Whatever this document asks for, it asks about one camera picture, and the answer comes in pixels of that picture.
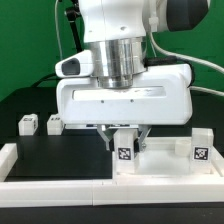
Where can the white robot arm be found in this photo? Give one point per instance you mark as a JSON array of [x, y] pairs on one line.
[[111, 83]]

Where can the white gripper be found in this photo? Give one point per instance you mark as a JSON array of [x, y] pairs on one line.
[[158, 96]]

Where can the white square tabletop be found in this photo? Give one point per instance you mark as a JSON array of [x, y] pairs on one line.
[[170, 156]]

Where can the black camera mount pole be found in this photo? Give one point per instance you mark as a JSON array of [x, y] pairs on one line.
[[72, 13]]

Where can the white U-shaped obstacle fence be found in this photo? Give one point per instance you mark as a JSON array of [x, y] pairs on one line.
[[121, 189]]

